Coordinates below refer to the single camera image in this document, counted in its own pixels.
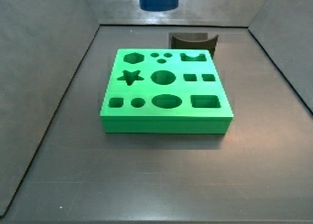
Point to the green shape sorter block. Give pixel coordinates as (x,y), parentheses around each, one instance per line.
(165,91)

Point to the dark arch-shaped block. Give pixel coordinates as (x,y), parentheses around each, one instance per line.
(193,41)

